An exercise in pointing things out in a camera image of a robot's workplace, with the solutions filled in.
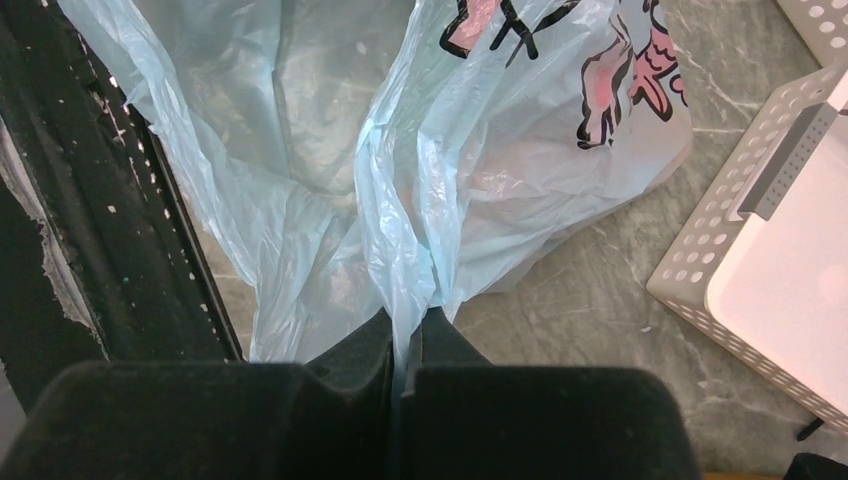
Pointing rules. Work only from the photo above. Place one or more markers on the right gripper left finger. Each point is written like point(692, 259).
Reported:
point(348, 405)

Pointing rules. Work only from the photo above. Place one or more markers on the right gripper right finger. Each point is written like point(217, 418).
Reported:
point(436, 416)

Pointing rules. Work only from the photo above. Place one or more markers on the blue printed plastic grocery bag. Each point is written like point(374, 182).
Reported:
point(357, 156)

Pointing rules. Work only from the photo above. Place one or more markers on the empty white plastic basket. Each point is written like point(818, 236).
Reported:
point(760, 266)

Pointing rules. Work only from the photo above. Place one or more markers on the white basket with vegetables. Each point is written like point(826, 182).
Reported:
point(822, 25)

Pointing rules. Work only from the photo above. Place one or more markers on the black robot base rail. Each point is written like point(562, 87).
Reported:
point(99, 258)

